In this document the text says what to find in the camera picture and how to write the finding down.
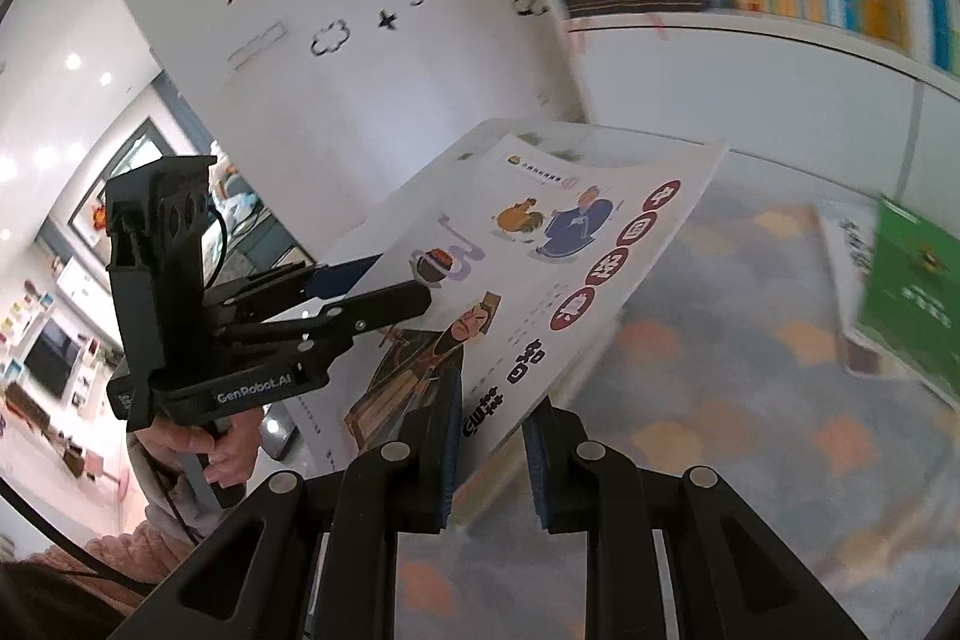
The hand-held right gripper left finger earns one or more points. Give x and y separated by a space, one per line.
446 445

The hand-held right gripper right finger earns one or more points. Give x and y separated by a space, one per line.
536 460

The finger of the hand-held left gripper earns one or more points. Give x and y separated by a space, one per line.
390 306
345 276

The white book red title circles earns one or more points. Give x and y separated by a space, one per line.
525 280

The person's left forearm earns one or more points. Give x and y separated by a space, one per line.
161 505

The person's left hand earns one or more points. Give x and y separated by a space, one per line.
236 452

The television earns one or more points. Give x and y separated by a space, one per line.
49 356

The wooden television cabinet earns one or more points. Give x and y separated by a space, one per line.
41 419

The white book black characters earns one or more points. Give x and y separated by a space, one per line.
851 242

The dark green white-label book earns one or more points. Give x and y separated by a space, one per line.
911 302

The black star wall sticker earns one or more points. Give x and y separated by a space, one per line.
387 19

